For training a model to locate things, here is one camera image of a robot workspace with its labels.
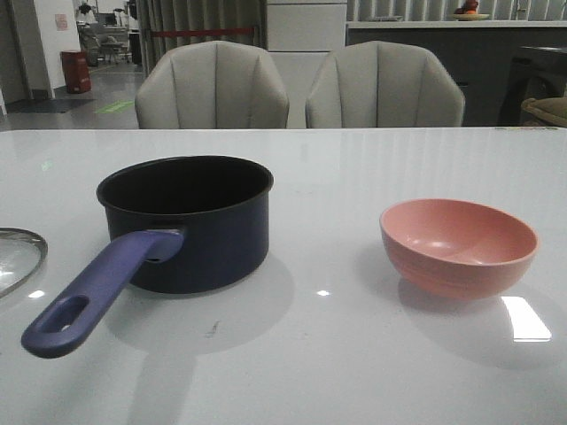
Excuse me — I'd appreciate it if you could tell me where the pink bowl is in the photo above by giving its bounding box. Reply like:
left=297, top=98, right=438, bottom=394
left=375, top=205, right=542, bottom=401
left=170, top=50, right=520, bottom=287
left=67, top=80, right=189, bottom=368
left=379, top=198, right=539, bottom=300

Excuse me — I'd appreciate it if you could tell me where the glass lid with blue knob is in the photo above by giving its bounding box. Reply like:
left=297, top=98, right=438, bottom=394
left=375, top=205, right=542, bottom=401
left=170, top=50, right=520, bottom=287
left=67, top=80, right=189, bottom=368
left=1, top=228, right=48, bottom=298

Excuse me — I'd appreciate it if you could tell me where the dark blue saucepan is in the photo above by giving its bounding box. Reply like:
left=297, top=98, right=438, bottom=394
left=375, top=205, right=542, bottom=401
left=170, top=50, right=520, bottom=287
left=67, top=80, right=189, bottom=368
left=20, top=156, right=274, bottom=359

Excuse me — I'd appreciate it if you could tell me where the left beige chair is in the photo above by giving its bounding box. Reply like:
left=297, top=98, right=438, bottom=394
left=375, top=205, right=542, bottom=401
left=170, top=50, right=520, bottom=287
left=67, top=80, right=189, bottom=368
left=135, top=41, right=290, bottom=129

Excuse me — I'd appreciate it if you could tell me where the beige chair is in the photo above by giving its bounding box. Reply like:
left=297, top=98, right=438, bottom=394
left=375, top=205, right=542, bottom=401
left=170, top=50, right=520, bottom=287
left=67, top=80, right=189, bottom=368
left=305, top=41, right=465, bottom=128
left=135, top=41, right=290, bottom=129

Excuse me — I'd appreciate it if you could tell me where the right beige chair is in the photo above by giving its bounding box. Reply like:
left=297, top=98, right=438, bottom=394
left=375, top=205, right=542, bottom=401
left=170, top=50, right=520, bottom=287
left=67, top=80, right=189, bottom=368
left=305, top=41, right=465, bottom=128

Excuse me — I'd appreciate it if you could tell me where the white cabinet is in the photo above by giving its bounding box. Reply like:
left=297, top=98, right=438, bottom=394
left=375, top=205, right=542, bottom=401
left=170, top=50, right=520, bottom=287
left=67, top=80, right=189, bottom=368
left=266, top=1, right=347, bottom=128

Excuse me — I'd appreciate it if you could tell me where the red barrier tape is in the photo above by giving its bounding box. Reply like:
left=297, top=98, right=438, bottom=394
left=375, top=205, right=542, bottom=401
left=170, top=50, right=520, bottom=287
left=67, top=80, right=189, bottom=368
left=150, top=27, right=256, bottom=38

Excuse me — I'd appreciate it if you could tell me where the grey counter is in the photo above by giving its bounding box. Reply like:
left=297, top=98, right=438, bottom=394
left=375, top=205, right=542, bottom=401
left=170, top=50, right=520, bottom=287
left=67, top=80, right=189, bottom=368
left=346, top=21, right=566, bottom=127

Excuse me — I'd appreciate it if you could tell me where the fruit plate on counter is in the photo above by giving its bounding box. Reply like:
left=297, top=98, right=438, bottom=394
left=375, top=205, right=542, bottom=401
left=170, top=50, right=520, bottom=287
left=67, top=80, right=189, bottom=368
left=450, top=0, right=490, bottom=21

